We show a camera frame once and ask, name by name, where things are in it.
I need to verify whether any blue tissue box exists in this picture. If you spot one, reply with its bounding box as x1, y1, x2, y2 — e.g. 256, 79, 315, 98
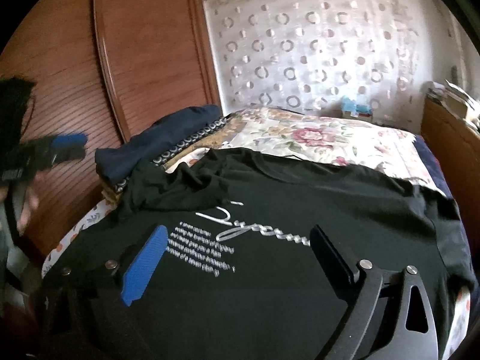
341, 96, 373, 122

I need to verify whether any black printed t-shirt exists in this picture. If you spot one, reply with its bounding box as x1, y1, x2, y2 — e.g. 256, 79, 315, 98
39, 149, 478, 359

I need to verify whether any navy blue blanket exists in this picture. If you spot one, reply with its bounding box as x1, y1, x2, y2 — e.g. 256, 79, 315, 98
413, 135, 453, 198

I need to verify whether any wooden sideboard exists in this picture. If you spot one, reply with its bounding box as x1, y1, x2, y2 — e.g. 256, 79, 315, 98
421, 99, 479, 238

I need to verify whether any folded circle-patterned cloth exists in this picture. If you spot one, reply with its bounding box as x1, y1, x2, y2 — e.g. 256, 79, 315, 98
97, 117, 228, 192

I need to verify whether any person's left hand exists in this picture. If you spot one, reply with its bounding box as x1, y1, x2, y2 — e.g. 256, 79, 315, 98
15, 173, 43, 236

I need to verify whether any stack of papers and books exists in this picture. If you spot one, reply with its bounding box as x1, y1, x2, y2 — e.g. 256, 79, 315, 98
426, 80, 479, 131

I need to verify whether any white circle-patterned curtain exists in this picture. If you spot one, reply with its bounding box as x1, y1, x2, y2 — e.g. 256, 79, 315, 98
204, 0, 422, 131

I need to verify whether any floral bedspread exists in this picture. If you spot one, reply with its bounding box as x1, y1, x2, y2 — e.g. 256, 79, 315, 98
40, 106, 472, 360

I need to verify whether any folded navy blue garment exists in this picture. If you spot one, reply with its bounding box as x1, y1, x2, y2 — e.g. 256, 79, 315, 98
94, 105, 221, 185

